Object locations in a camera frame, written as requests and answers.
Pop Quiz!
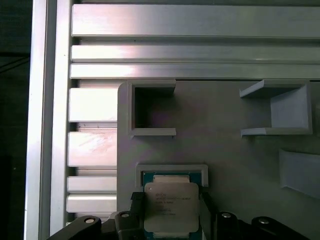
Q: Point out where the silver CPU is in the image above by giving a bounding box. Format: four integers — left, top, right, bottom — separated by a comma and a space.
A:
141, 170, 202, 240

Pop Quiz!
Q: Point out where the grey parts rack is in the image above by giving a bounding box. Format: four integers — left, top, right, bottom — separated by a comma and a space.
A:
116, 79, 320, 240

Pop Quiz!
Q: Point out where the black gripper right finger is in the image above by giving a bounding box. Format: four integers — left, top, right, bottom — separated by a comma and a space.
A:
198, 189, 310, 240

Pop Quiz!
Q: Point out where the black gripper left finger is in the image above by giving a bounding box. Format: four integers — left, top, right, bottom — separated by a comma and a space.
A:
49, 191, 146, 240

